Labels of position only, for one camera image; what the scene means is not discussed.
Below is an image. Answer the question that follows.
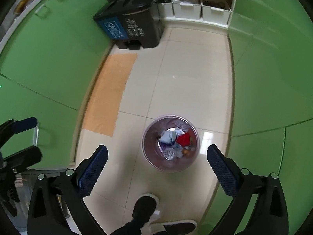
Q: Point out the black dual trash bin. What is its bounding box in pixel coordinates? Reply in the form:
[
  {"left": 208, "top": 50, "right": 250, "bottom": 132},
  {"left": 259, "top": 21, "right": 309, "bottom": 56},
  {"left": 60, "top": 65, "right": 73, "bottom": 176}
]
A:
[{"left": 93, "top": 0, "right": 163, "bottom": 50}]

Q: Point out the red drawstring pouch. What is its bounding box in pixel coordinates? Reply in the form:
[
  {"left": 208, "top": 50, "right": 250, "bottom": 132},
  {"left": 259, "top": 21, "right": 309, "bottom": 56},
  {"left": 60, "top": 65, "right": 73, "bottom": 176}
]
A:
[{"left": 176, "top": 132, "right": 192, "bottom": 147}]

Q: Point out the white storage bin left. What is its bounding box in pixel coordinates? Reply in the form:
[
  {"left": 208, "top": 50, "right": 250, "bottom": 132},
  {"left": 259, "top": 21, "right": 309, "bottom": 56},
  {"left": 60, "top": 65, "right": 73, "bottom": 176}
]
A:
[{"left": 172, "top": 0, "right": 202, "bottom": 20}]

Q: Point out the clear plastic water bottle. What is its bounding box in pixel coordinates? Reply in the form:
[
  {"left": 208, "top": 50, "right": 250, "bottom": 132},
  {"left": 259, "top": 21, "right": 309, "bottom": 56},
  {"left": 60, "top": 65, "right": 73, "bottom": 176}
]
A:
[{"left": 163, "top": 147, "right": 176, "bottom": 161}]

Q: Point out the black white shoe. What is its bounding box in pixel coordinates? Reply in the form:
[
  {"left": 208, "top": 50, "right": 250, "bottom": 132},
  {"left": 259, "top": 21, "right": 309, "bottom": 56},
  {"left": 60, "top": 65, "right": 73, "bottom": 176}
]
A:
[
  {"left": 149, "top": 220, "right": 197, "bottom": 235},
  {"left": 132, "top": 193, "right": 160, "bottom": 228}
]

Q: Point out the right black white shoe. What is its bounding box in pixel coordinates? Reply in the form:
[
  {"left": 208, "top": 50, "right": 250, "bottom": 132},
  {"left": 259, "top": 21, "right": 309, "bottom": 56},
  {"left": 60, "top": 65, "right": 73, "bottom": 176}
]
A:
[{"left": 149, "top": 220, "right": 197, "bottom": 235}]

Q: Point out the orange floor mat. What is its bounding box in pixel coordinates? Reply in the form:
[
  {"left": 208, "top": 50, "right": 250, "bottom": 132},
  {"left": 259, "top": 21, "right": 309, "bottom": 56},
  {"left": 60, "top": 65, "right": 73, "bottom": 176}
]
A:
[{"left": 82, "top": 53, "right": 137, "bottom": 137}]

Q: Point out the left black white shoe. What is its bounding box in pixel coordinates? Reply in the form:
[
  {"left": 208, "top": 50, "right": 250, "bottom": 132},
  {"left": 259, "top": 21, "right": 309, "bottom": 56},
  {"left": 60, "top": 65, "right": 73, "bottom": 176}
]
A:
[{"left": 132, "top": 193, "right": 160, "bottom": 228}]

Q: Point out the white storage bin right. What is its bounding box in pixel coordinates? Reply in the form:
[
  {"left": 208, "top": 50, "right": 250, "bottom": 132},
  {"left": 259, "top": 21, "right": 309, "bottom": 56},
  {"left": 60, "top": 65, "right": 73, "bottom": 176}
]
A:
[{"left": 202, "top": 2, "right": 231, "bottom": 25}]

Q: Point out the purple round waste bin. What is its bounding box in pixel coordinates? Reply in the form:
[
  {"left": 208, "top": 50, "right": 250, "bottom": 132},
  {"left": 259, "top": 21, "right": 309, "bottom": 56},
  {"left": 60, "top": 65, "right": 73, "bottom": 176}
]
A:
[{"left": 141, "top": 115, "right": 200, "bottom": 173}]

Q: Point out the white storage bin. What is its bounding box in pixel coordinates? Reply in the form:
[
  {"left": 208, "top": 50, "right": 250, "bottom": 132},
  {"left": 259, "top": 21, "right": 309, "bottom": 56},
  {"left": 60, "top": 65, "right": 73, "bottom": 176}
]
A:
[
  {"left": 172, "top": 0, "right": 202, "bottom": 20},
  {"left": 202, "top": 2, "right": 231, "bottom": 25}
]

